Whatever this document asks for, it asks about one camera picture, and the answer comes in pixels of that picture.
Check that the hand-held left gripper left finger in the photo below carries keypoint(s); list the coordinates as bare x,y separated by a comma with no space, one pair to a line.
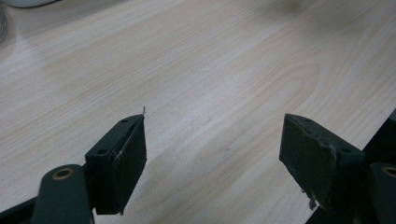
120,161

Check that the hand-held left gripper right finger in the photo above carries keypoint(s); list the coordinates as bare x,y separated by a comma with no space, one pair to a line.
314,158

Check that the white divided storage box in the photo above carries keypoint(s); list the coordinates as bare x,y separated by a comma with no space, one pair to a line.
25,2

